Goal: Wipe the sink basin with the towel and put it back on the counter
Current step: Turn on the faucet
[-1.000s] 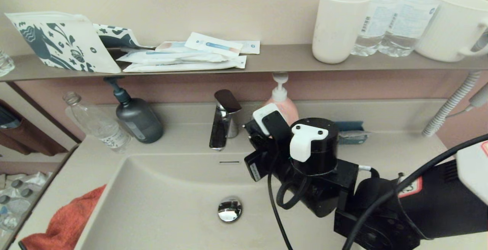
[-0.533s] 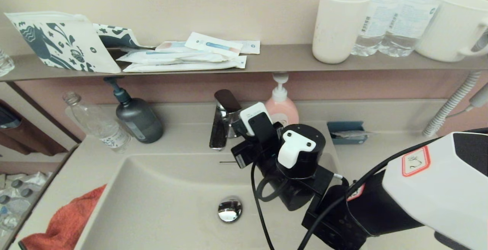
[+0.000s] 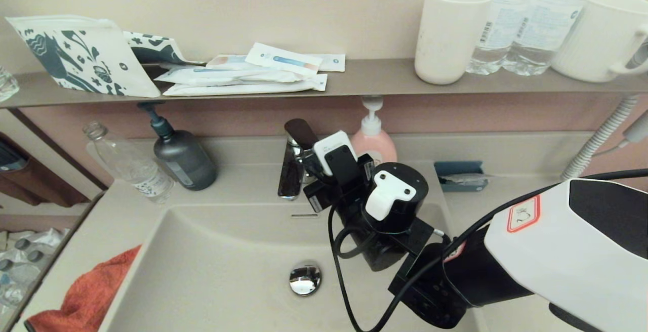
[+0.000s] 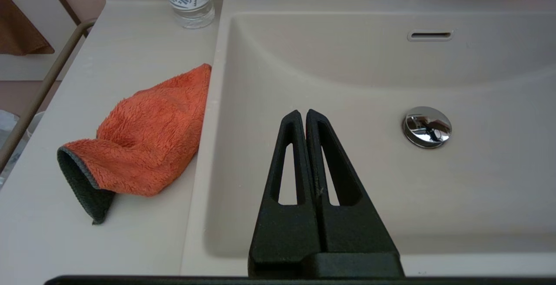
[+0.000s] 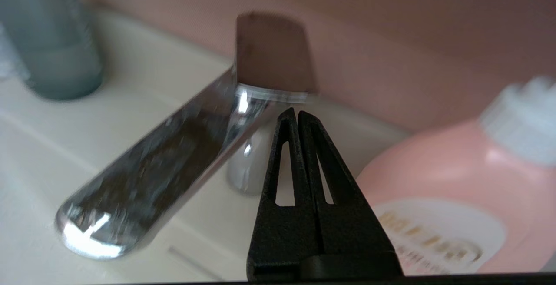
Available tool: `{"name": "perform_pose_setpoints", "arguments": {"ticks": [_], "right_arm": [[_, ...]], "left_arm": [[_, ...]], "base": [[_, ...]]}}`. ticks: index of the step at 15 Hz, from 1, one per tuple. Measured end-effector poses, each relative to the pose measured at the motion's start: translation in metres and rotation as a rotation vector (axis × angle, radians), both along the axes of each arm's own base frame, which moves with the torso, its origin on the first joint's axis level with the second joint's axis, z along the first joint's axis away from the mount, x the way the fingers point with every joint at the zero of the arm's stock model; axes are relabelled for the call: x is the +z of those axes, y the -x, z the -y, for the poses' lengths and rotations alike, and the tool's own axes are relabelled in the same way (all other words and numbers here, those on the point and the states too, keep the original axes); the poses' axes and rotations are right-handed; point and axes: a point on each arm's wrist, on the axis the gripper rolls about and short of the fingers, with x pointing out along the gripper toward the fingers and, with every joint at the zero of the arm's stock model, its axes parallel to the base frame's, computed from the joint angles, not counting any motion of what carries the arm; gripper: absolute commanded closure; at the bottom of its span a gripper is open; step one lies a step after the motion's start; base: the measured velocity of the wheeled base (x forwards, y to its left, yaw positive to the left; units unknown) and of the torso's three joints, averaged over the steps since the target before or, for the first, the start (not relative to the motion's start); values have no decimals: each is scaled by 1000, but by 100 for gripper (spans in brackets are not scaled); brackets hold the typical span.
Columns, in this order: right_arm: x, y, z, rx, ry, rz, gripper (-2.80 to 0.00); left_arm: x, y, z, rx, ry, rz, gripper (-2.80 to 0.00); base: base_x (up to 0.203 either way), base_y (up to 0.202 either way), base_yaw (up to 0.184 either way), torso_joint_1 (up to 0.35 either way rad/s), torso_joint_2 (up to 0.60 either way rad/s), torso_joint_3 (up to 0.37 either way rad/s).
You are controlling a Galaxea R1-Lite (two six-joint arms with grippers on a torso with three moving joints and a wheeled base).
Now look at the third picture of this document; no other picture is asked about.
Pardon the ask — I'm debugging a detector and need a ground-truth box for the chrome sink faucet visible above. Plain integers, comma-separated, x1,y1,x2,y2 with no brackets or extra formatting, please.
277,118,319,201

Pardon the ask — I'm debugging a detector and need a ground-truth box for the orange towel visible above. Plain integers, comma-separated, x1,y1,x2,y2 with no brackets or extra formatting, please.
24,245,142,332

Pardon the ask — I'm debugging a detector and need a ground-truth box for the beige sink basin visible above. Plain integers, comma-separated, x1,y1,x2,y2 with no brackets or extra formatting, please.
99,201,487,332

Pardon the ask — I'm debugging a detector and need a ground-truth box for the blue soap holder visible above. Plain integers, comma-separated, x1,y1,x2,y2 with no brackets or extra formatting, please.
434,161,489,192

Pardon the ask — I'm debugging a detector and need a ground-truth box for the silver sachet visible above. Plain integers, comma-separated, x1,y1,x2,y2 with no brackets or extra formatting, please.
438,173,494,187

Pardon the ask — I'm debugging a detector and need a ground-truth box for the pink soap pump bottle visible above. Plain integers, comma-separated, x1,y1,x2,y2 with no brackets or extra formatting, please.
350,96,398,168

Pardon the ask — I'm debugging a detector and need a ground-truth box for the long white plastic packet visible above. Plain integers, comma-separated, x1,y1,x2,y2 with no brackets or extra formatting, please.
163,73,328,97

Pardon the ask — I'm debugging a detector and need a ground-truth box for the chrome drain stopper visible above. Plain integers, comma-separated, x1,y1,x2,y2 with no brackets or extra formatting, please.
289,261,322,296

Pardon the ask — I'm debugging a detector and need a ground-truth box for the white sachet blue logo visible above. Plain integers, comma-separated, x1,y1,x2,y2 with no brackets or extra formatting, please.
305,53,346,72

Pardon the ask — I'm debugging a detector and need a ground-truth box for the white sachet blue orange stripe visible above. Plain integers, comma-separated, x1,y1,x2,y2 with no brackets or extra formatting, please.
246,43,323,78

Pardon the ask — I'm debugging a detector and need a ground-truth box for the dark grey pump bottle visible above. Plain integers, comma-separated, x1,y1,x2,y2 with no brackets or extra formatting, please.
137,102,217,191

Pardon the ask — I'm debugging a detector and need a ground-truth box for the wrapped toothbrush packet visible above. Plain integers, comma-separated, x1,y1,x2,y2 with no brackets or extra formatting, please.
154,66,304,87

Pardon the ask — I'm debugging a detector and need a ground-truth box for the white sachet pink print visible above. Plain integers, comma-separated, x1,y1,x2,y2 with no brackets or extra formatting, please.
207,55,264,69

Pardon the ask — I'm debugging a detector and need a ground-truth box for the white tumbler cup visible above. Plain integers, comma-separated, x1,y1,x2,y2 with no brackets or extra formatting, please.
414,0,493,86

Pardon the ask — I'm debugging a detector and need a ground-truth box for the empty clear plastic bottle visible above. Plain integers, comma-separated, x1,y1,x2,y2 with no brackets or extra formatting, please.
83,121,175,203

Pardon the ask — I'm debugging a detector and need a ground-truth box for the small white blue patterned pouch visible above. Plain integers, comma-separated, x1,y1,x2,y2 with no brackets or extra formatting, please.
123,31,206,66

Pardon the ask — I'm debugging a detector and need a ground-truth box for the clear water bottle white label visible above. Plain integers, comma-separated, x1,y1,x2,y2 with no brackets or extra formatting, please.
466,0,537,75
502,0,603,76

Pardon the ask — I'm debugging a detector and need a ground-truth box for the grey hair dryer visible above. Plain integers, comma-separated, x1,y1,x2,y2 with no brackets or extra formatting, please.
591,109,648,158

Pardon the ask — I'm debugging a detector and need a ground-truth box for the large white blue patterned pouch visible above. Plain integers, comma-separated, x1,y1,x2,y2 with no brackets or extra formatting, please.
5,16,161,98

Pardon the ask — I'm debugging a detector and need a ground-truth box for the plastic wrapped water bottle pack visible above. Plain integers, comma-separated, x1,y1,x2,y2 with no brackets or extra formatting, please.
0,228,70,322

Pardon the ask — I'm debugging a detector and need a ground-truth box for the black bin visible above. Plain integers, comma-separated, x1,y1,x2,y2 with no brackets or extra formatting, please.
0,135,30,172

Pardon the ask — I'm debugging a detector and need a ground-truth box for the clear drinking glass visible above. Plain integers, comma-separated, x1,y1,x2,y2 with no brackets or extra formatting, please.
0,65,20,102

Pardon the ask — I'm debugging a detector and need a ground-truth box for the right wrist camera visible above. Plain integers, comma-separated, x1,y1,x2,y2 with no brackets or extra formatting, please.
313,131,361,187

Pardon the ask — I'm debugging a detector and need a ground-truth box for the grey wall shelf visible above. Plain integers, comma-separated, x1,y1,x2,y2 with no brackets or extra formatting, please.
0,59,648,109

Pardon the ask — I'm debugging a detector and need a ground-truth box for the white coiled cord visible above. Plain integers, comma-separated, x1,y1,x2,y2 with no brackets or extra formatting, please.
560,95,637,182

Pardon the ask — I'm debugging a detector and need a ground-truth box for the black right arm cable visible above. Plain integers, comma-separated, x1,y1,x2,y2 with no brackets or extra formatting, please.
328,169,648,332

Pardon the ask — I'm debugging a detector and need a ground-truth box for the white mug with handle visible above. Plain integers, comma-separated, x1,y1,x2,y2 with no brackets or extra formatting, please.
551,0,648,83

